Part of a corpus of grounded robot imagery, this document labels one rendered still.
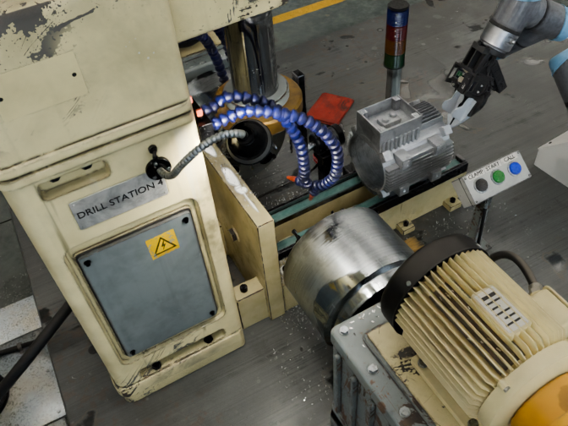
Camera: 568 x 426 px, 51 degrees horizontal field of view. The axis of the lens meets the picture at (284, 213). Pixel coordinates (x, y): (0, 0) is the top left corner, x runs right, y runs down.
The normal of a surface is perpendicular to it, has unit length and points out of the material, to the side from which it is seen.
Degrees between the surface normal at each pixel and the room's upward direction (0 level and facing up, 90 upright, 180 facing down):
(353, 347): 0
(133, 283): 90
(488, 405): 74
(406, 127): 90
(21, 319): 0
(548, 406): 28
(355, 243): 2
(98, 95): 90
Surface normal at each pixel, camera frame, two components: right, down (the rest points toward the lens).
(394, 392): -0.07, -0.68
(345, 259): -0.37, -0.49
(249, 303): 0.49, 0.62
